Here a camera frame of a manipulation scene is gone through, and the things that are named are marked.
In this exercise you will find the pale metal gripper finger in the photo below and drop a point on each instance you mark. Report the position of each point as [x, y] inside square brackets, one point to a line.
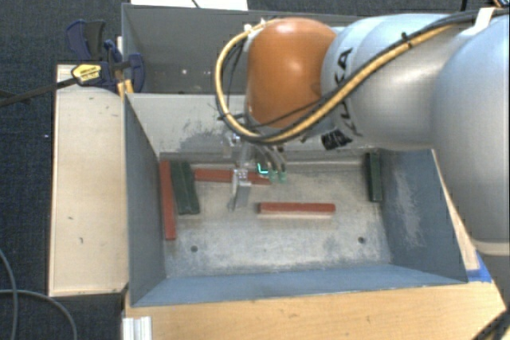
[244, 197]
[232, 195]

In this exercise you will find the red-brown flat block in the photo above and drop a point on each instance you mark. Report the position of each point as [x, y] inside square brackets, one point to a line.
[168, 203]
[211, 175]
[295, 208]

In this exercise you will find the dark green flat block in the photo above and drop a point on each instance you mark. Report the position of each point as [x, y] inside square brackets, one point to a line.
[191, 191]
[180, 191]
[373, 179]

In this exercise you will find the grey metal bin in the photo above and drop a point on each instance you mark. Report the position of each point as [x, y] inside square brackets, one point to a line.
[279, 247]

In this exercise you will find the pale wood flat board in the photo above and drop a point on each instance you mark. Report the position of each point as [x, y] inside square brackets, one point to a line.
[89, 191]

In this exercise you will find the black cylinder on white bracket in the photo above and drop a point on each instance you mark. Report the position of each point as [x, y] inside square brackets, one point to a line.
[335, 140]

